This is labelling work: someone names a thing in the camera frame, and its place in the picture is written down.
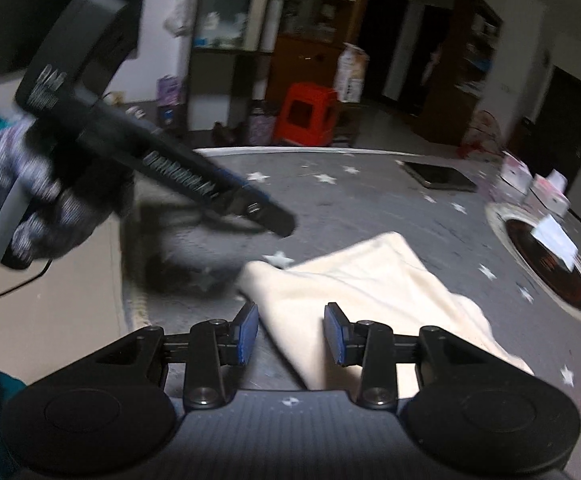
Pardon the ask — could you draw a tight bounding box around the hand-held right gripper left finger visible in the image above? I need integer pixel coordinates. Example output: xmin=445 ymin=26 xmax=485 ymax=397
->
xmin=95 ymin=302 xmax=260 ymax=408

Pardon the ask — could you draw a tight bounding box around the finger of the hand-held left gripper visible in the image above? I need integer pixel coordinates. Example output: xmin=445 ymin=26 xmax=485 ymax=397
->
xmin=213 ymin=172 xmax=297 ymax=238

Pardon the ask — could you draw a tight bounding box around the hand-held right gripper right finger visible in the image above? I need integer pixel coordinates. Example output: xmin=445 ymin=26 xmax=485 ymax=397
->
xmin=323 ymin=302 xmax=481 ymax=409

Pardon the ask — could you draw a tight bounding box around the cream sweatshirt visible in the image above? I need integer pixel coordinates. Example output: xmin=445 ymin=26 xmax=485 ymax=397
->
xmin=235 ymin=231 xmax=536 ymax=396

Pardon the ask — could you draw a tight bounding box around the person's left hand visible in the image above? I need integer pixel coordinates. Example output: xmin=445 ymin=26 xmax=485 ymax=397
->
xmin=0 ymin=112 xmax=131 ymax=266

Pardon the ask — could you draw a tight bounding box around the purple patterned box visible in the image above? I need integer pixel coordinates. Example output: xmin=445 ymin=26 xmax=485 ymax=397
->
xmin=155 ymin=76 xmax=181 ymax=126

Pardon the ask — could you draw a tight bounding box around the white plastic bag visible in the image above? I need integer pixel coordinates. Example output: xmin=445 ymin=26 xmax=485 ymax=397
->
xmin=165 ymin=0 xmax=196 ymax=36

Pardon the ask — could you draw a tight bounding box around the red plastic stool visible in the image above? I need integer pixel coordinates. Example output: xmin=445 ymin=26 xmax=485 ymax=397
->
xmin=273 ymin=82 xmax=341 ymax=147

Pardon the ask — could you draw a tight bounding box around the glass display cabinet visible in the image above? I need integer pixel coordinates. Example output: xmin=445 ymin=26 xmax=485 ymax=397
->
xmin=188 ymin=0 xmax=276 ymax=131

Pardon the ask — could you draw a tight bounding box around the brown wooden cabinet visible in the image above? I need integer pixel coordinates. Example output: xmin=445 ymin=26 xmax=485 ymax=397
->
xmin=265 ymin=0 xmax=371 ymax=106

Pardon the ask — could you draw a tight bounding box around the white paper sack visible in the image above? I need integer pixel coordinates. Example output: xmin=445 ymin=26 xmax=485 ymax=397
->
xmin=333 ymin=42 xmax=368 ymax=103

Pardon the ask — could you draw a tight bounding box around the black smartphone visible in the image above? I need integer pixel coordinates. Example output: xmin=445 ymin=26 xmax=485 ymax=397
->
xmin=403 ymin=160 xmax=478 ymax=192

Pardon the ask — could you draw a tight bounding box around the polka dot play tent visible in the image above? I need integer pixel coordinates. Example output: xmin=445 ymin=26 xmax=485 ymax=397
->
xmin=463 ymin=110 xmax=503 ymax=161

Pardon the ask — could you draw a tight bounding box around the round built-in induction hob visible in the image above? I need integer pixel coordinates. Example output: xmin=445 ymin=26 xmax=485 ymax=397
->
xmin=485 ymin=201 xmax=581 ymax=328

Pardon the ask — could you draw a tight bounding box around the white crumpled cloth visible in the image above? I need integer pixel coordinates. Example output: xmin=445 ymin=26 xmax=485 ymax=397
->
xmin=530 ymin=214 xmax=578 ymax=268

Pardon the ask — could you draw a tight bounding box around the white tissue box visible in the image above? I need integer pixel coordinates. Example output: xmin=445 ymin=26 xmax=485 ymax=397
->
xmin=500 ymin=152 xmax=530 ymax=193

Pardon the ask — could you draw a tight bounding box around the dark wooden shelf unit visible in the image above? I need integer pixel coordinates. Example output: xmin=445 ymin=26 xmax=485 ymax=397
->
xmin=450 ymin=0 xmax=501 ymax=146

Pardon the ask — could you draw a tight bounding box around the pink tissue box with tissue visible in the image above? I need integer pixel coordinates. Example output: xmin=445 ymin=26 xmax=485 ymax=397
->
xmin=530 ymin=170 xmax=571 ymax=217

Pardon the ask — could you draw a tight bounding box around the dark wooden door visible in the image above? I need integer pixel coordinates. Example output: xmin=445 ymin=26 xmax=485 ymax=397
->
xmin=523 ymin=65 xmax=581 ymax=181

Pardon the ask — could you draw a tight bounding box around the black wall television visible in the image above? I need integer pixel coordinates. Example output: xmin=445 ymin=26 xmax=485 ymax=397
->
xmin=0 ymin=0 xmax=148 ymax=81

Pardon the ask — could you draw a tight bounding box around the black cable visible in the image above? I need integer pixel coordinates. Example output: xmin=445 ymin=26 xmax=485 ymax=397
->
xmin=0 ymin=259 xmax=54 ymax=306

